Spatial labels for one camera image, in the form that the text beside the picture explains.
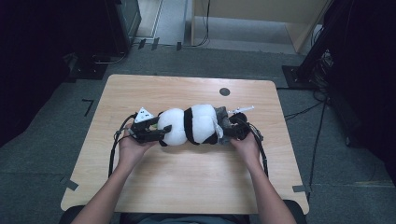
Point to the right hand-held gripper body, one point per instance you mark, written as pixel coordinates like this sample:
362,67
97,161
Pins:
239,127

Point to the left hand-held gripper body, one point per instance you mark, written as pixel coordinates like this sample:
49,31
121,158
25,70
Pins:
140,130

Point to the black and white panda plush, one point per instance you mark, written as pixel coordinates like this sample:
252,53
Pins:
199,124

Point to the person's left hand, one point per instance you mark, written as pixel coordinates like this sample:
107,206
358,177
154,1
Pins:
132,152

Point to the person's right hand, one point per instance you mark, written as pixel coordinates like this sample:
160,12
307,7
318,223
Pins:
250,151

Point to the dark round table grommet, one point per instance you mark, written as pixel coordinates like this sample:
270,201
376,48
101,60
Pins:
224,91

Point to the black angled floor tape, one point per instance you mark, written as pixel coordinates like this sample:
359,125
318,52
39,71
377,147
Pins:
89,105

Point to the black flat stand base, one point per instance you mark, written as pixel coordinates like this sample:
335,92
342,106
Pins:
88,70

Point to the grey tape piece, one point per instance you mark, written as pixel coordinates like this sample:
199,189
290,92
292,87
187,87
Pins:
70,184
300,188

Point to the person's grey clothing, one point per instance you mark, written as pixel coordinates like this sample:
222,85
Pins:
186,220

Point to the black cabinet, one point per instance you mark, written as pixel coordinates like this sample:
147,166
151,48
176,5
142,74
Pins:
124,25

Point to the black metal stand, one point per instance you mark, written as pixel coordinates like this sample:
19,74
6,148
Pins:
314,49

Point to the light wooden cabinet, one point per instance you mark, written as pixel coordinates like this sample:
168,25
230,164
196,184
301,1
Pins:
249,9

